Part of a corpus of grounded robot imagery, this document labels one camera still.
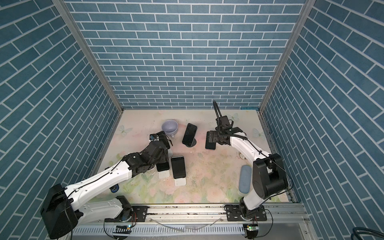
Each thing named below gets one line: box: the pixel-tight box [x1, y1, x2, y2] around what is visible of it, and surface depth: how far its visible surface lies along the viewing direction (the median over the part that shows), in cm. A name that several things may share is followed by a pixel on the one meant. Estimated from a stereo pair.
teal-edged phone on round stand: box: [182, 123, 198, 147], surface depth 97 cm
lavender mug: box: [161, 119, 179, 139], surface depth 107 cm
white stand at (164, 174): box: [157, 170, 170, 179], surface depth 88 cm
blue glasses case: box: [238, 164, 252, 194], surface depth 85 cm
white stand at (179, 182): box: [174, 178, 186, 187], surface depth 84 cm
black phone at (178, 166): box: [171, 156, 186, 179], surface depth 80 cm
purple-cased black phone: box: [205, 131, 216, 150], surface depth 101 cm
